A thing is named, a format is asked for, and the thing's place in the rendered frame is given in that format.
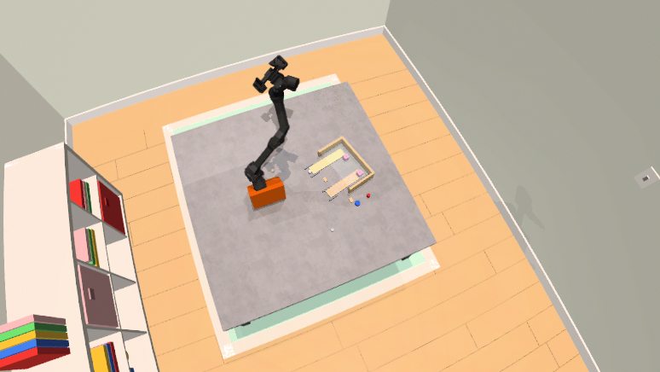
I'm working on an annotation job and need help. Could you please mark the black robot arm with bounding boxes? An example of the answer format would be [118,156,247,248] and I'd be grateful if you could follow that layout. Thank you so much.
[244,73,300,191]

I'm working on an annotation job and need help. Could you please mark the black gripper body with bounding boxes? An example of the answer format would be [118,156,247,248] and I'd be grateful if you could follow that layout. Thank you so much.
[253,55,288,94]

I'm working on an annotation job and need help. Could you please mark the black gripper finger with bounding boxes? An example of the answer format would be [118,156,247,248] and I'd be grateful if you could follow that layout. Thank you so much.
[268,57,285,71]
[254,78,266,90]

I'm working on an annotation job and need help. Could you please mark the pale yellow flat strip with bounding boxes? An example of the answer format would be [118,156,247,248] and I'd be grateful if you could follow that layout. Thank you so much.
[309,159,329,174]

